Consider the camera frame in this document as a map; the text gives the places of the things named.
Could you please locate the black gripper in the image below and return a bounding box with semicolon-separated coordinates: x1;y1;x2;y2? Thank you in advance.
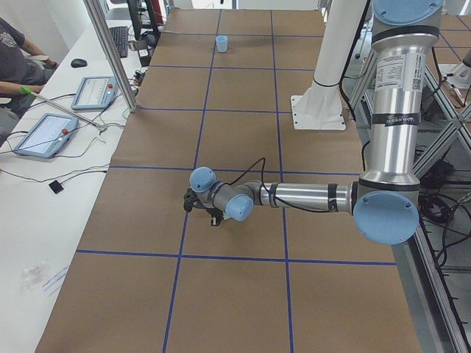
198;200;224;227

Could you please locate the light blue plastic cup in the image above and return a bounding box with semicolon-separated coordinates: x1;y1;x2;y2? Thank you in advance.
215;35;228;53

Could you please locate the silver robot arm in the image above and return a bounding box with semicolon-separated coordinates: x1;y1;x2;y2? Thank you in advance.
184;1;443;245

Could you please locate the thin metal rod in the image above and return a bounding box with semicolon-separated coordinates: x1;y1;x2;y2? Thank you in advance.
29;91;107;132

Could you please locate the small black square device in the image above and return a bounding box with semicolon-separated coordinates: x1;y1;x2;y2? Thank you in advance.
49;180;64;194

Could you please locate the far blue teach pendant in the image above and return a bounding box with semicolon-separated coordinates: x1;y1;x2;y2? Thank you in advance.
71;76;118;111

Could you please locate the blue teach pendant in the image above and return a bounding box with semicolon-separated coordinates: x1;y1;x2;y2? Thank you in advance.
13;113;79;159
71;76;118;111

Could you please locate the near blue teach pendant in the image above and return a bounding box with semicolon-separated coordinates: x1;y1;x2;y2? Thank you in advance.
13;113;79;159

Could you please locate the clear plastic bag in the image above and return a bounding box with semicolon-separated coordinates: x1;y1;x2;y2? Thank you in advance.
19;260;50;294

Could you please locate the black keyboard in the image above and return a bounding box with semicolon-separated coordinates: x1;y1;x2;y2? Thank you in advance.
109;26;128;58

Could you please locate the black computer mouse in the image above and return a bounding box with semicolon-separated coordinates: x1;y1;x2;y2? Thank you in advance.
70;58;88;68

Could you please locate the black computer monitor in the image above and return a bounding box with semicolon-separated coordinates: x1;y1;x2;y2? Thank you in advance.
127;0;160;46

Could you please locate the seated person grey shirt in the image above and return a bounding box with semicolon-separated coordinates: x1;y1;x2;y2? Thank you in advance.
0;17;58;144

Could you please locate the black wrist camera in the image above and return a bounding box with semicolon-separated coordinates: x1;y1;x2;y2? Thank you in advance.
183;188;199;213

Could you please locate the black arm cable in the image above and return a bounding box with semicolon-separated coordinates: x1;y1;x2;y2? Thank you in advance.
227;157;332;213

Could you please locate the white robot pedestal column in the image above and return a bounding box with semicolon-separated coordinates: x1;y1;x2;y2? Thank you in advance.
291;0;369;131

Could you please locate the aluminium truss frame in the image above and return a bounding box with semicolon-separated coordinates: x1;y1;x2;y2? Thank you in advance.
350;21;470;352

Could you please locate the aluminium frame post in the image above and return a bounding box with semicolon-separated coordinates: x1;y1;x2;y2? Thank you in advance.
83;0;138;113

